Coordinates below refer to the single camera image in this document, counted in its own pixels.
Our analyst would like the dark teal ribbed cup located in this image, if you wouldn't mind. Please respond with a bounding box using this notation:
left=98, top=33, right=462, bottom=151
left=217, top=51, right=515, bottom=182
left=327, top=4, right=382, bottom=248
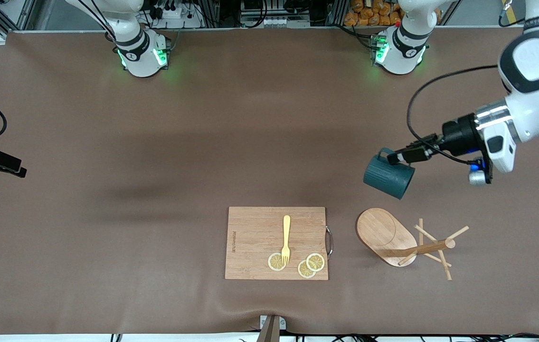
left=363, top=148, right=416, bottom=200

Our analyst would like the wooden mug tree rack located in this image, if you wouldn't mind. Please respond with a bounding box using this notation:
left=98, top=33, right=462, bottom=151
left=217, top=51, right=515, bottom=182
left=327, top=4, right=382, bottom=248
left=356, top=208, right=470, bottom=281

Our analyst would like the yellow plastic fork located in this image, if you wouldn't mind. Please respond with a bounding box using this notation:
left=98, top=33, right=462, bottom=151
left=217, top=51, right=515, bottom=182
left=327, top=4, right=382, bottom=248
left=281, top=215, right=292, bottom=266

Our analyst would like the table cover mat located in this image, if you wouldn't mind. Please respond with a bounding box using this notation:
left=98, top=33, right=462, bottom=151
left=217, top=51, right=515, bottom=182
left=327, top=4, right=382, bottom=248
left=0, top=26, right=539, bottom=335

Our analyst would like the bamboo cutting board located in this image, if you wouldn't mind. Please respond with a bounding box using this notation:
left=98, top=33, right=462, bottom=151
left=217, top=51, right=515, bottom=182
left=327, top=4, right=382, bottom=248
left=225, top=206, right=334, bottom=281

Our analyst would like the white power strip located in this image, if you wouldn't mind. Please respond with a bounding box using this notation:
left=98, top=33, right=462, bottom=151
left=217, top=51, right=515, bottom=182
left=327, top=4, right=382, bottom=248
left=153, top=4, right=203, bottom=28

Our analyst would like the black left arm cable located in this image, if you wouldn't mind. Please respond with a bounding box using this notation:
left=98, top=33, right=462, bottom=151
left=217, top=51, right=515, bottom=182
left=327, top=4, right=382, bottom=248
left=406, top=65, right=500, bottom=165

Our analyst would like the front camera support post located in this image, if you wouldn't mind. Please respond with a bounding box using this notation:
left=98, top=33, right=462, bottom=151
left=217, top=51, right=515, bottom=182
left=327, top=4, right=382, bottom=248
left=256, top=314, right=287, bottom=342

